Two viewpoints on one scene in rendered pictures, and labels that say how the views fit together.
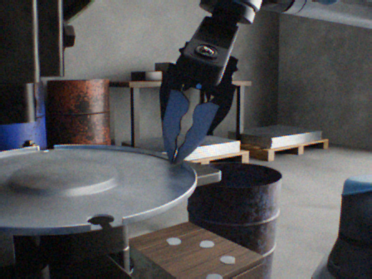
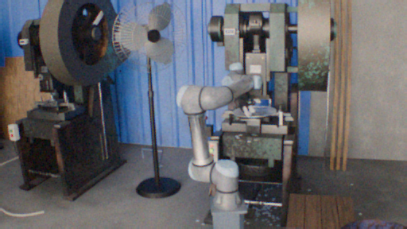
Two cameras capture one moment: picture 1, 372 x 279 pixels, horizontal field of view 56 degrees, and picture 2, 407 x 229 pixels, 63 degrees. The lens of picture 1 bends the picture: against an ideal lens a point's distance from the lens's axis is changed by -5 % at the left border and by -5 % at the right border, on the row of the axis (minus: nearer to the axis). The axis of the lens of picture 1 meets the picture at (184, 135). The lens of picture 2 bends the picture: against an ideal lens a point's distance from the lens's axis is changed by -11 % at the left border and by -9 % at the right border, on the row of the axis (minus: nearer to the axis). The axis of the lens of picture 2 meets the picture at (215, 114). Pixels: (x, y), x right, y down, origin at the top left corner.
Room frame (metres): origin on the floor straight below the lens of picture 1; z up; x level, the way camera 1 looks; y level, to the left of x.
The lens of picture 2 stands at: (2.10, -1.52, 1.40)
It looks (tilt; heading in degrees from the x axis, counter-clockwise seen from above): 15 degrees down; 142
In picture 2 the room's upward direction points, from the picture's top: 2 degrees counter-clockwise
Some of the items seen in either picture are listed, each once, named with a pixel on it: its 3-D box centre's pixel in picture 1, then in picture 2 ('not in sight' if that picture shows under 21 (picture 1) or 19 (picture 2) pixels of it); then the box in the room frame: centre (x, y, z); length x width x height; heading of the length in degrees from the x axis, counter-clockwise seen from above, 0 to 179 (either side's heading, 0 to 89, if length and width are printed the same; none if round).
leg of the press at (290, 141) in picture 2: not in sight; (295, 148); (0.44, 0.50, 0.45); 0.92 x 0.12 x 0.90; 127
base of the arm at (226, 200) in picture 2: (362, 251); (227, 195); (0.75, -0.42, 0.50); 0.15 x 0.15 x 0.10
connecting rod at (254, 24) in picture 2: not in sight; (257, 36); (0.31, 0.23, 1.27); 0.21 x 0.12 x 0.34; 127
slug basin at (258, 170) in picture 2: not in sight; (257, 164); (0.31, 0.23, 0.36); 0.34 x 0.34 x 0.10
